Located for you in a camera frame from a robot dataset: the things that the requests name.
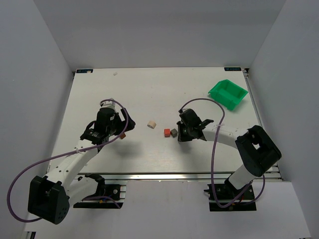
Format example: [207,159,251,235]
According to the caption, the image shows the olive wood block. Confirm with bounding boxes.
[170,128,178,137]

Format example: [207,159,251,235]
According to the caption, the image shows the red wood cube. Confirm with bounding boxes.
[163,128,170,137]

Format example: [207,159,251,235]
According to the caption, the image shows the green plastic bin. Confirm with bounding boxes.
[208,79,248,111]

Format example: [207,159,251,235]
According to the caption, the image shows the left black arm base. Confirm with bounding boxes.
[73,173,126,209]

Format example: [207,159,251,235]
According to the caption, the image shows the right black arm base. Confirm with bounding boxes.
[204,184,257,212]

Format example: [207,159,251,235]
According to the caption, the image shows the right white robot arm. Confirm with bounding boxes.
[177,109,282,192]

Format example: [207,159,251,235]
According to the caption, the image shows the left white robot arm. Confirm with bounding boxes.
[27,105,135,225]

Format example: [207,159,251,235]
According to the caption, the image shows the beige wood cylinder block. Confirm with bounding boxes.
[147,120,157,129]

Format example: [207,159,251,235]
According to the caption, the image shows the left blue corner label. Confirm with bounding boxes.
[76,69,93,74]

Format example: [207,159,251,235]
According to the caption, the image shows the blue corner label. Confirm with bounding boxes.
[76,69,93,74]
[224,67,242,71]

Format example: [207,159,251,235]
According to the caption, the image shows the right blue corner label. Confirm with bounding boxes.
[224,67,242,71]

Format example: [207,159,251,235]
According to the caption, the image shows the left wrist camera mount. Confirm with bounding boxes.
[100,99,116,111]

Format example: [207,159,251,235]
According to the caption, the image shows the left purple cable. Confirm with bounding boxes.
[6,99,130,223]

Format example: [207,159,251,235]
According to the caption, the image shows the purple cable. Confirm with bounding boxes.
[6,99,130,223]
[178,98,266,208]

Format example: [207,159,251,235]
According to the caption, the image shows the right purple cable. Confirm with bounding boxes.
[178,98,266,208]

